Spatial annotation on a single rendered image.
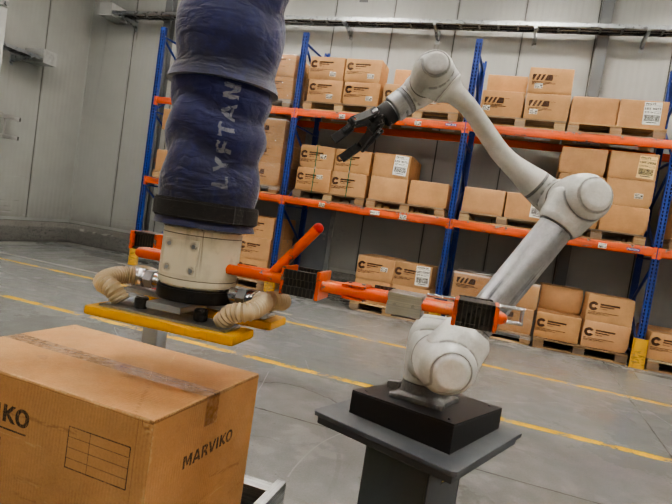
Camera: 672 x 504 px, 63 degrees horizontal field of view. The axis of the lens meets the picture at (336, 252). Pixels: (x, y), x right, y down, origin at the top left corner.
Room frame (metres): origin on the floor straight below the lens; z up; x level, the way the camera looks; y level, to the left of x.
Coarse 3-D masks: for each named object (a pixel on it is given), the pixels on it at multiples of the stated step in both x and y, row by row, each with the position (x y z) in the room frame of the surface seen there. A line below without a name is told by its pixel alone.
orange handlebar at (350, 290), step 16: (144, 256) 1.21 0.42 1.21; (240, 272) 1.15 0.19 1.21; (256, 272) 1.14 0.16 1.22; (272, 272) 1.14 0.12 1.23; (320, 288) 1.10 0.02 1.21; (336, 288) 1.09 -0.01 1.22; (352, 288) 1.09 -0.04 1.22; (368, 288) 1.12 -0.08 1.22; (432, 304) 1.04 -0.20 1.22; (448, 304) 1.04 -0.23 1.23
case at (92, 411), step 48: (48, 336) 1.38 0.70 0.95; (96, 336) 1.45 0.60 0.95; (0, 384) 1.09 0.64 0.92; (48, 384) 1.06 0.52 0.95; (96, 384) 1.10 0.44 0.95; (144, 384) 1.14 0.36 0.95; (192, 384) 1.18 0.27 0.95; (240, 384) 1.25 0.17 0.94; (0, 432) 1.09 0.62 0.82; (48, 432) 1.04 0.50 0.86; (96, 432) 1.00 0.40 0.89; (144, 432) 0.97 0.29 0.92; (192, 432) 1.08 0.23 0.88; (240, 432) 1.28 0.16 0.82; (0, 480) 1.08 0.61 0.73; (48, 480) 1.04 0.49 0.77; (96, 480) 1.00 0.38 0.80; (144, 480) 0.96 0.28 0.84; (192, 480) 1.11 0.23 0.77; (240, 480) 1.32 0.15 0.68
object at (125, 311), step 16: (96, 304) 1.13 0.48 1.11; (112, 304) 1.13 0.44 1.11; (128, 304) 1.15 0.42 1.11; (144, 304) 1.12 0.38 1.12; (128, 320) 1.08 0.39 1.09; (144, 320) 1.07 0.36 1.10; (160, 320) 1.07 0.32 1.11; (176, 320) 1.07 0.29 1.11; (192, 320) 1.09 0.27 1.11; (208, 320) 1.11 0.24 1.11; (192, 336) 1.04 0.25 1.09; (208, 336) 1.04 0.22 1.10; (224, 336) 1.03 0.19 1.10; (240, 336) 1.05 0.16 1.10
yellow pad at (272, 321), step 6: (210, 312) 1.24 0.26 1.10; (216, 312) 1.24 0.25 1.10; (264, 318) 1.23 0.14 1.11; (270, 318) 1.25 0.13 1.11; (276, 318) 1.26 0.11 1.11; (282, 318) 1.28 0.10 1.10; (240, 324) 1.23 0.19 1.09; (246, 324) 1.22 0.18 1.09; (252, 324) 1.22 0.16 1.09; (258, 324) 1.21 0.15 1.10; (264, 324) 1.21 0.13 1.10; (270, 324) 1.21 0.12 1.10; (276, 324) 1.24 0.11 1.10; (282, 324) 1.28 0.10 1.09
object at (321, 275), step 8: (296, 264) 1.19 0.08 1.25; (288, 272) 1.10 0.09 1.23; (296, 272) 1.10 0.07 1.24; (304, 272) 1.09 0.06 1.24; (312, 272) 1.18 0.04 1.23; (320, 272) 1.09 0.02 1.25; (328, 272) 1.15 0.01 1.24; (280, 280) 1.11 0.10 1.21; (288, 280) 1.11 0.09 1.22; (296, 280) 1.10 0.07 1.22; (304, 280) 1.09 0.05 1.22; (312, 280) 1.09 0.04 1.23; (320, 280) 1.10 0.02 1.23; (280, 288) 1.11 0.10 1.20; (288, 288) 1.10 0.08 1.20; (296, 288) 1.09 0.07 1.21; (304, 288) 1.09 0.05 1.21; (312, 288) 1.09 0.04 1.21; (304, 296) 1.09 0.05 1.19; (312, 296) 1.09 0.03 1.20; (320, 296) 1.11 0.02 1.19
